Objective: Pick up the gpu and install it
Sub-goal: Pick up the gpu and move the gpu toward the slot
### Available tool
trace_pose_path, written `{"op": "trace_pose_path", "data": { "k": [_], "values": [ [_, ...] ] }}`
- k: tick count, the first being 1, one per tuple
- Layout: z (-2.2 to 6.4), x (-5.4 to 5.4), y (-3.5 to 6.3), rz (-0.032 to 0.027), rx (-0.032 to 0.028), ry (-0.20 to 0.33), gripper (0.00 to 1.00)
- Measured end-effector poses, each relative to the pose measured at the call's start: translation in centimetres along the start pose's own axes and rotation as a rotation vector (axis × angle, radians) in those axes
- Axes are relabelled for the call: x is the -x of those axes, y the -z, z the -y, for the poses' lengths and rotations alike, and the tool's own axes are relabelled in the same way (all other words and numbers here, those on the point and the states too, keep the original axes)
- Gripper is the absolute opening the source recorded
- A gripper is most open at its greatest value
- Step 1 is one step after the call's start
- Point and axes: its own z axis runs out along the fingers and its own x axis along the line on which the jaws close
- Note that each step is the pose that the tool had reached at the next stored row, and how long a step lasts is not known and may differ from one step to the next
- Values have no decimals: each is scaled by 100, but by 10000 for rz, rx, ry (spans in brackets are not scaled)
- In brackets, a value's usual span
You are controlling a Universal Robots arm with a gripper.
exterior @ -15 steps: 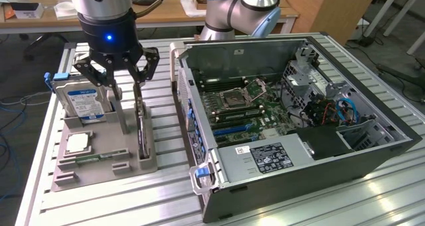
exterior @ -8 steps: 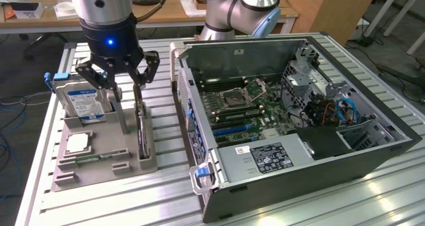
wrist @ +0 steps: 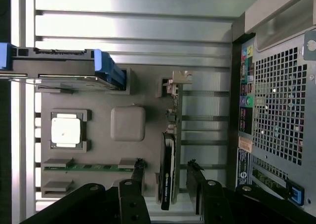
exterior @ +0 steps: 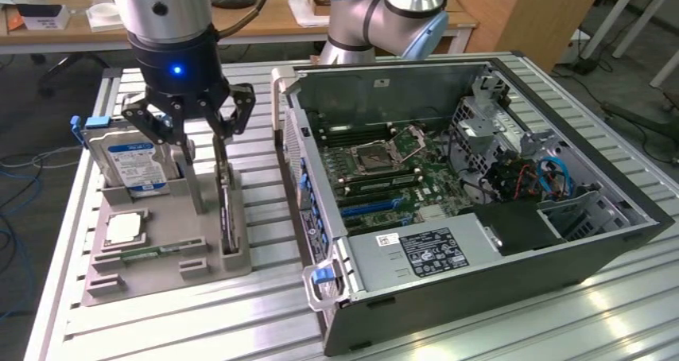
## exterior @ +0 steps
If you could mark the black RAM slot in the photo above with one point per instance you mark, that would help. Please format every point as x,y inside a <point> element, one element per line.
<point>358,142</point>
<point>355,132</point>
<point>355,127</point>
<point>356,137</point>

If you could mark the silver CPU chip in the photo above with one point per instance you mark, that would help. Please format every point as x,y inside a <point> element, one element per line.
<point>124,227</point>

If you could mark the wooden desk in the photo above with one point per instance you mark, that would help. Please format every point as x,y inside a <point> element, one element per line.
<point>68,37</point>

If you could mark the green RAM stick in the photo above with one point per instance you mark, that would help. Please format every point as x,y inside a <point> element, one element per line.
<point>153,252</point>

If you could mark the black RAM stick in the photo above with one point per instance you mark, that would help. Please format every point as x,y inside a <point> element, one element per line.
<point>379,184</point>

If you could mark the grey slanted disk bay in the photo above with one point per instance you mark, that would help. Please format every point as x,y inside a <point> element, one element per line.
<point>583,218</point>

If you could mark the black open PC case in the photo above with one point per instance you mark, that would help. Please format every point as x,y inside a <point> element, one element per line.
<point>478,297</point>

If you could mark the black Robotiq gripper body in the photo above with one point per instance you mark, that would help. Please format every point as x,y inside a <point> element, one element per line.
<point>180,71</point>

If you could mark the blue case release latch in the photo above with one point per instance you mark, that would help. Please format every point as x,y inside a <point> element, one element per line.
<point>322,276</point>

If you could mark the white box black lid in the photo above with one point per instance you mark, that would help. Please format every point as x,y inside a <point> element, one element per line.
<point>44,19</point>

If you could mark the white table frame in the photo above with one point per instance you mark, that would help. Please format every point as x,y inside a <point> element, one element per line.
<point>639,19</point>

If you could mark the perforated metal disk bay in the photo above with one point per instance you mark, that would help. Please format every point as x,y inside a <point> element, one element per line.
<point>483,138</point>

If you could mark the white paper sheets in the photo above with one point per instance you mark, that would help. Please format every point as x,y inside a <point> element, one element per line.
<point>307,13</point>

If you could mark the white square container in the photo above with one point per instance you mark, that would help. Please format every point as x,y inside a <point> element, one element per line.
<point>103,17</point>

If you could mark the black plastic cover box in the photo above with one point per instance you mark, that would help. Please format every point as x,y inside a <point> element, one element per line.
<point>514,230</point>

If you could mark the CPU socket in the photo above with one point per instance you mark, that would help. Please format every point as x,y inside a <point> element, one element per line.
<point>374,156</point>

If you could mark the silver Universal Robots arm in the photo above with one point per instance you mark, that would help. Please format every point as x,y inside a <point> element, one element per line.
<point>159,15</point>

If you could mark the grey parts rack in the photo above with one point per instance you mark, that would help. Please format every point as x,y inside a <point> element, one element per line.
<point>175,226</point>

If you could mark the silver chipset heatsink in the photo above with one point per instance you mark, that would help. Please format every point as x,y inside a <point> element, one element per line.
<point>435,214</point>

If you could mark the metal socket cover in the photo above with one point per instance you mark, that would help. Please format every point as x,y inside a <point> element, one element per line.
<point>418,129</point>

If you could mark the green Nvidia graphics card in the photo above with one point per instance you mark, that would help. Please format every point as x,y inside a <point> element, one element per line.
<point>225,206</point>

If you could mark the black foot pedal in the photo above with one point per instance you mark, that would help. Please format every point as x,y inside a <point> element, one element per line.
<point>586,66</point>

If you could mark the grey power supply unit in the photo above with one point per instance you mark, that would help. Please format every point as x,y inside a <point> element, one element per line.
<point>371,257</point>

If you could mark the black expansion slot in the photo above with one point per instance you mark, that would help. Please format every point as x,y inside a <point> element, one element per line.
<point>368,198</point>

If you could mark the black floor stand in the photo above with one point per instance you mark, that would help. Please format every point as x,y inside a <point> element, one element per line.
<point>647,118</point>

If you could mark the blue disk caddy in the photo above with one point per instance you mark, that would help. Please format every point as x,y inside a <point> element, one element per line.
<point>96,121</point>

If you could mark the hard disk blue label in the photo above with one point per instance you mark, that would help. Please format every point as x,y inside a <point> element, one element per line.
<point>132,166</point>

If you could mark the green motherboard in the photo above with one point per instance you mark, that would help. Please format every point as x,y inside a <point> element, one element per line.
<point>424,178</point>

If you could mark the wooden cabinet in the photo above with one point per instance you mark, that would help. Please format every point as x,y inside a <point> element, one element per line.
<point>530,19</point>

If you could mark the blue expansion slot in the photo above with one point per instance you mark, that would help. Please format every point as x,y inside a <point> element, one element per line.
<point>368,208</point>

